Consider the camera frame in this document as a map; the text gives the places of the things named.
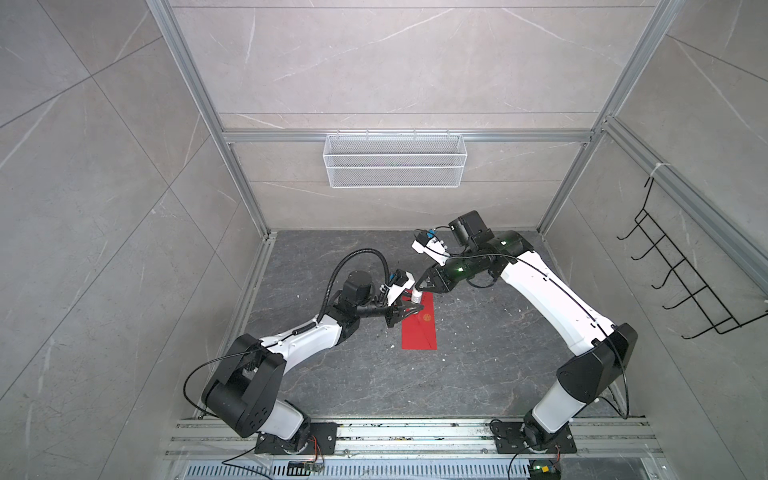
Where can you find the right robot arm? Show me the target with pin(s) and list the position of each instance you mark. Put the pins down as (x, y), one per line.
(601, 349)

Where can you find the red envelope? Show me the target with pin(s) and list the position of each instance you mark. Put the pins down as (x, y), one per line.
(419, 331)

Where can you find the grey slotted cable duct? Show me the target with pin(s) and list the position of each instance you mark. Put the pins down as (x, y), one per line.
(366, 469)

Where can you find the white wire mesh basket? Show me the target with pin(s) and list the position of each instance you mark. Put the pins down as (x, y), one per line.
(367, 161)

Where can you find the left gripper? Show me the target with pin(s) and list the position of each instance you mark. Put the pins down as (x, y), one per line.
(400, 311)

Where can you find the black wire hook rack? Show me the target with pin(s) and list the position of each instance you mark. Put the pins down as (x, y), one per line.
(678, 266)

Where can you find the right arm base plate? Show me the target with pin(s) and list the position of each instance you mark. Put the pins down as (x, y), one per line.
(520, 437)

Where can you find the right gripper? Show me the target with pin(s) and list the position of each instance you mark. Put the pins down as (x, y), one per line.
(437, 278)

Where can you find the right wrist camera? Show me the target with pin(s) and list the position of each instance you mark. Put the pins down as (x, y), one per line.
(450, 237)

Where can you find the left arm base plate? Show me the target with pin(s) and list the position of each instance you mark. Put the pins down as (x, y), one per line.
(316, 435)

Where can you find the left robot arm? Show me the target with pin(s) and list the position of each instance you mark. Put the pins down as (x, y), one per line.
(243, 390)

